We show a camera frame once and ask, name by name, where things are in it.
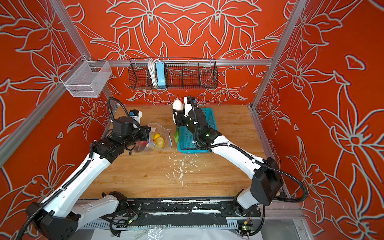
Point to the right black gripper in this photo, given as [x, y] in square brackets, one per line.
[179, 117]

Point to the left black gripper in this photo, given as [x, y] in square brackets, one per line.
[146, 130]

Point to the white radish toy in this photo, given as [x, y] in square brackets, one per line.
[177, 107]

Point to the clear zip top bag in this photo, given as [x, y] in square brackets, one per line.
[150, 144]

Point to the yellow potato toy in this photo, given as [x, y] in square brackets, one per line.
[160, 142]

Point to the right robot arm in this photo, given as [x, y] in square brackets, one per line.
[266, 177]

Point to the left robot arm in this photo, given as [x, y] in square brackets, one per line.
[57, 217]

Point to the teal plastic basket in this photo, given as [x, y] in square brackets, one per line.
[185, 144]

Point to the light blue box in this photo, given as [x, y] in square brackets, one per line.
[160, 67]

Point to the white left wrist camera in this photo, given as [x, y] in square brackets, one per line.
[136, 115]

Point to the black wire wall basket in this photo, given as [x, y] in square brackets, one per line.
[180, 74]

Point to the clear plastic wall bin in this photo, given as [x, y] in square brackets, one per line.
[87, 79]

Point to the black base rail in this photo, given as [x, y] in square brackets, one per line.
[199, 212]

